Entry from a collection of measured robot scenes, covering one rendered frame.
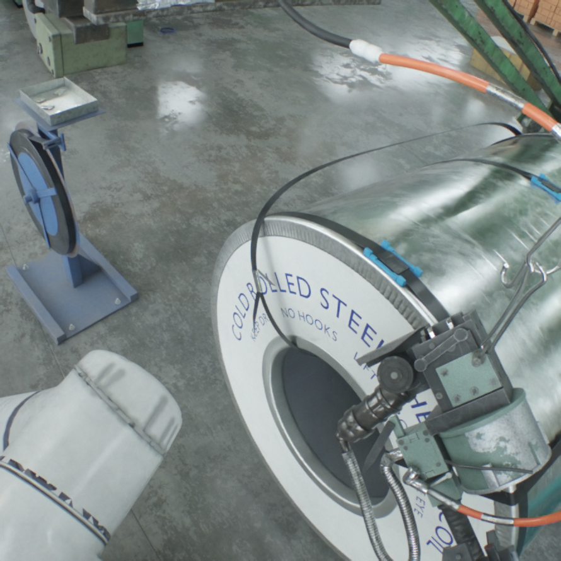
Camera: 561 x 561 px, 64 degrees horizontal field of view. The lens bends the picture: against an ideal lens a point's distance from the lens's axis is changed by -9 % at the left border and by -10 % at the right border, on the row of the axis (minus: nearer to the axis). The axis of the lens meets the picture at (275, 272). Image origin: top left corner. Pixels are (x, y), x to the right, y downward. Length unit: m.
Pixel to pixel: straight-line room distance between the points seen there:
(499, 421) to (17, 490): 0.58
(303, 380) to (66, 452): 1.27
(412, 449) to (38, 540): 0.56
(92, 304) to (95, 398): 2.23
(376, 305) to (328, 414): 0.77
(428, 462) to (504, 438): 0.13
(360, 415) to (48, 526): 0.59
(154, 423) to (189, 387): 1.89
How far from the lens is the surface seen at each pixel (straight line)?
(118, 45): 1.37
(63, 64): 1.34
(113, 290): 2.70
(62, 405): 0.44
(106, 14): 1.00
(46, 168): 2.08
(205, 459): 2.16
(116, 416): 0.43
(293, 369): 1.57
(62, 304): 2.69
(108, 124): 4.20
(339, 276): 1.04
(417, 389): 0.83
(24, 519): 0.40
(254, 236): 1.21
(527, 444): 0.74
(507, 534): 1.09
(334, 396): 1.70
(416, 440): 0.78
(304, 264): 1.12
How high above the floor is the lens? 1.98
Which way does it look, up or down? 44 degrees down
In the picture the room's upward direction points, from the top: 11 degrees clockwise
